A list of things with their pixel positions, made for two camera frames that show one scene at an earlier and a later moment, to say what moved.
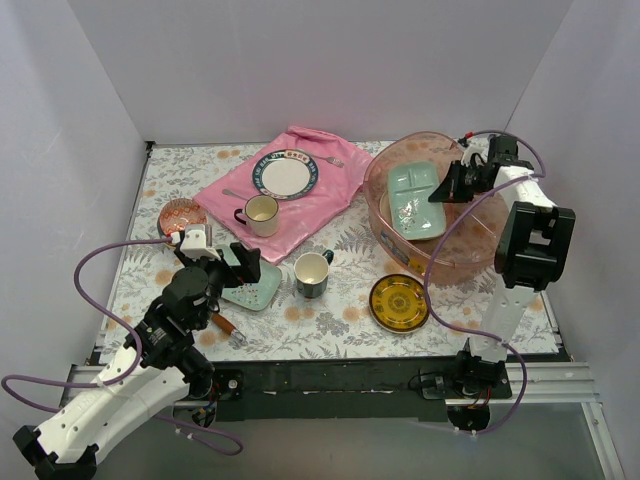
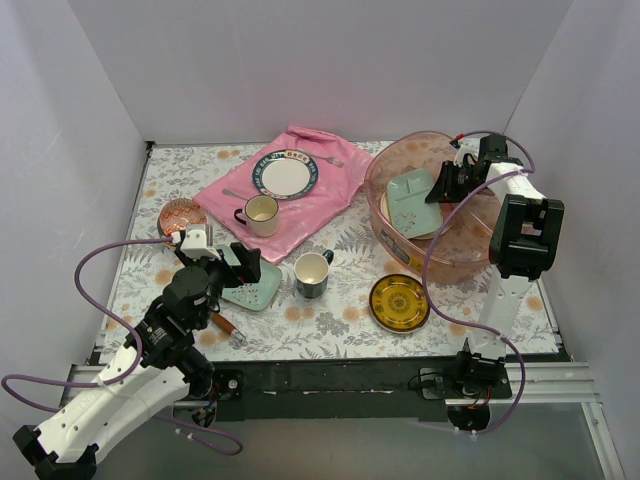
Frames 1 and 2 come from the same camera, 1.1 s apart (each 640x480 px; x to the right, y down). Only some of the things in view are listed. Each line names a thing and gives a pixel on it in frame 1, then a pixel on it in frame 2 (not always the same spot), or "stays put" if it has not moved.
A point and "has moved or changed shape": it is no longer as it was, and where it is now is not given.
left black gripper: x=240 y=265 stays put
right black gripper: x=463 y=177 stays put
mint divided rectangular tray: x=412 y=184 has moved or changed shape
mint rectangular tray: x=255 y=296 stays put
